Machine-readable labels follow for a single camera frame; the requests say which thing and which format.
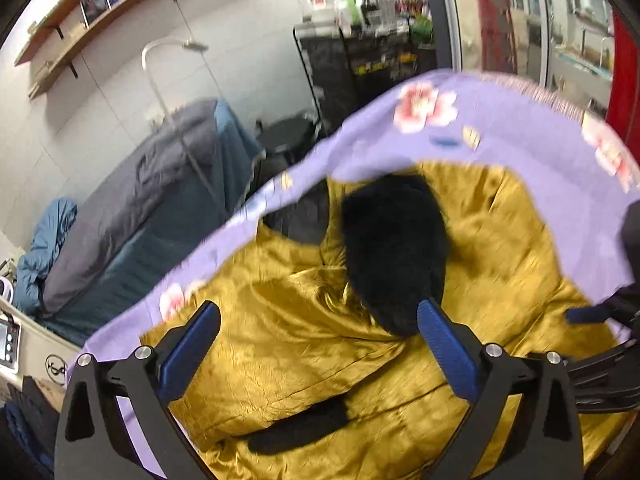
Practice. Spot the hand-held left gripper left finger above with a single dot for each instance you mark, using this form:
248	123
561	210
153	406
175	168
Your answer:
190	351

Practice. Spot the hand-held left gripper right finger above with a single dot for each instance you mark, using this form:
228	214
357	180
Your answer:
446	351

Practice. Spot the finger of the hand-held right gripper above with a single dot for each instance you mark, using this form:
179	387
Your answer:
605	360
586	314

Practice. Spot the gold jacket with black fur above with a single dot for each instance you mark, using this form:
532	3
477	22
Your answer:
300	320

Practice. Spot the grey blue covered sofa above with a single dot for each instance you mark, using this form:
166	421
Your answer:
150	272

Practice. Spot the grey blanket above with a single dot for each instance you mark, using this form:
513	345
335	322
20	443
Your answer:
125	195

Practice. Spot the dark cloth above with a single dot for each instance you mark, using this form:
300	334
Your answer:
25	425

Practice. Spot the blue duvet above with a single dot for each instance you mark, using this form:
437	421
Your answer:
45	240

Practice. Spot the white device with buttons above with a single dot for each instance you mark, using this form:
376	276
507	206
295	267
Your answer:
7	342

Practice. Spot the purple floral bedsheet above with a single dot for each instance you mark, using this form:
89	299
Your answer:
360	145

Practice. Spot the black round stool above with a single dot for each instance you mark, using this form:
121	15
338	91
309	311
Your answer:
287	132

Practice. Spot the red panel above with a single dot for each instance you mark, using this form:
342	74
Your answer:
625	70

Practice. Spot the black metal shelf rack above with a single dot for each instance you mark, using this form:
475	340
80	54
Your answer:
350	70

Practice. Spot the white floor lamp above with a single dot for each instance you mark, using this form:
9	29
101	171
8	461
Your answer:
195	46

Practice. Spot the green plant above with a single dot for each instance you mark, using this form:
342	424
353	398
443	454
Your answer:
421	27

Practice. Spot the framed picture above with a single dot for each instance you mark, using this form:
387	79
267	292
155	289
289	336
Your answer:
95	4

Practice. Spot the red metal frame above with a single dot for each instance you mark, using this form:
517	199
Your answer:
492	10

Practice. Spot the wooden wall shelf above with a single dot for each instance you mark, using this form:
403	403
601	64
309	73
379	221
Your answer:
120	17
55	20

